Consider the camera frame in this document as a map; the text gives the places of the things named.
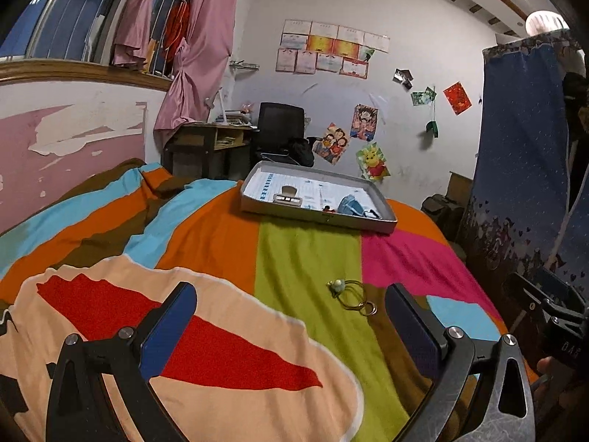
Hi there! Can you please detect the blue starry hanging cloth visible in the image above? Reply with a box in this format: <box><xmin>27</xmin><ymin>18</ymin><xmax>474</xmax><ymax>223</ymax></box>
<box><xmin>461</xmin><ymin>30</ymin><xmax>588</xmax><ymax>295</ymax></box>

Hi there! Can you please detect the person right hand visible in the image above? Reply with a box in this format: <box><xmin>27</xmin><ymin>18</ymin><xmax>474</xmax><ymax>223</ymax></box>
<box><xmin>533</xmin><ymin>356</ymin><xmax>588</xmax><ymax>409</ymax></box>

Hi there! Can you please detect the cartoon family poster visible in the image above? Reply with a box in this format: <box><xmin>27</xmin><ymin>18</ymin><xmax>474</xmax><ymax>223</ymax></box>
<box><xmin>313</xmin><ymin>123</ymin><xmax>350</xmax><ymax>165</ymax></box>

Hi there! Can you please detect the black office chair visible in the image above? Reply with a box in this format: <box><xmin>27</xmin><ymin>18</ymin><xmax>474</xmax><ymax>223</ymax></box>
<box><xmin>251</xmin><ymin>102</ymin><xmax>314</xmax><ymax>168</ymax></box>

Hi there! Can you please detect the dark brown bag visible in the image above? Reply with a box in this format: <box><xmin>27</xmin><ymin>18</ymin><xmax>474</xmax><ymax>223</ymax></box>
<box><xmin>421</xmin><ymin>194</ymin><xmax>465</xmax><ymax>242</ymax></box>

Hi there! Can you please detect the wall certificates cluster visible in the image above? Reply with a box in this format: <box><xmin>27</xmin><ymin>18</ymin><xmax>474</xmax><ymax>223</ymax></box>
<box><xmin>275</xmin><ymin>19</ymin><xmax>390</xmax><ymax>80</ymax></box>

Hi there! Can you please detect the colourful striped bedspread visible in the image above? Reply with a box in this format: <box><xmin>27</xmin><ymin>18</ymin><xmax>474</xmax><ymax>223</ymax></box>
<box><xmin>0</xmin><ymin>158</ymin><xmax>539</xmax><ymax>442</ymax></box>

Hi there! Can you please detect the winnie the pooh poster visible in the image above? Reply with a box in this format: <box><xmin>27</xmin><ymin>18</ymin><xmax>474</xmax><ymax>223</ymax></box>
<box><xmin>356</xmin><ymin>142</ymin><xmax>390</xmax><ymax>182</ymax></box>

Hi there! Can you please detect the pink curtain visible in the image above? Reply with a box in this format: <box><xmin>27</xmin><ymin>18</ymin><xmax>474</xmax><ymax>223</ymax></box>
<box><xmin>154</xmin><ymin>0</ymin><xmax>237</xmax><ymax>141</ymax></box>
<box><xmin>112</xmin><ymin>0</ymin><xmax>154</xmax><ymax>68</ymax></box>

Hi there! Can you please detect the pink curtain left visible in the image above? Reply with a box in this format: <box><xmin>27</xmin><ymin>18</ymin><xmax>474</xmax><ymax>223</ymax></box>
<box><xmin>112</xmin><ymin>0</ymin><xmax>154</xmax><ymax>68</ymax></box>

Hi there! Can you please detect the barred window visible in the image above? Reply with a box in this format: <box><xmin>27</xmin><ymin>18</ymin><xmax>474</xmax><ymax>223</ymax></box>
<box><xmin>1</xmin><ymin>0</ymin><xmax>189</xmax><ymax>78</ymax></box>

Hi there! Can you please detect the wooden desk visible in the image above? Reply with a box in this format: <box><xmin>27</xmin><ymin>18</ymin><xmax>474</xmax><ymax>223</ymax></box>
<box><xmin>161</xmin><ymin>123</ymin><xmax>258</xmax><ymax>179</ymax></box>

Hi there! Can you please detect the flower bead hair tie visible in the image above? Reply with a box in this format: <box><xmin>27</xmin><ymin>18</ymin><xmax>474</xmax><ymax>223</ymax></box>
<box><xmin>326</xmin><ymin>277</ymin><xmax>370</xmax><ymax>311</ymax></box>

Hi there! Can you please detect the beige hair claw clip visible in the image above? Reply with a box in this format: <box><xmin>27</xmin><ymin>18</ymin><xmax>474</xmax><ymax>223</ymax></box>
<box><xmin>272</xmin><ymin>186</ymin><xmax>303</xmax><ymax>208</ymax></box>

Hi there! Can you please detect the anime character poster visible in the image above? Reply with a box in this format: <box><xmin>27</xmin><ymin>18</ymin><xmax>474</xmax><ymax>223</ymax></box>
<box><xmin>349</xmin><ymin>104</ymin><xmax>378</xmax><ymax>142</ymax></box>

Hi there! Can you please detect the red square paper decoration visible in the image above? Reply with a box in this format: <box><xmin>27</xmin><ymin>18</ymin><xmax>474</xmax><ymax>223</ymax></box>
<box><xmin>443</xmin><ymin>82</ymin><xmax>472</xmax><ymax>116</ymax></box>

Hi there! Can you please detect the pink curtain right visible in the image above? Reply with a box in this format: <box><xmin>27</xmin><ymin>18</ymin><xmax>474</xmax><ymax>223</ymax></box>
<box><xmin>154</xmin><ymin>0</ymin><xmax>237</xmax><ymax>141</ymax></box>

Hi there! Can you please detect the grey shallow tray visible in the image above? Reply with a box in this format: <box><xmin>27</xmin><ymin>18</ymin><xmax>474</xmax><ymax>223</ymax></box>
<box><xmin>241</xmin><ymin>161</ymin><xmax>397</xmax><ymax>235</ymax></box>

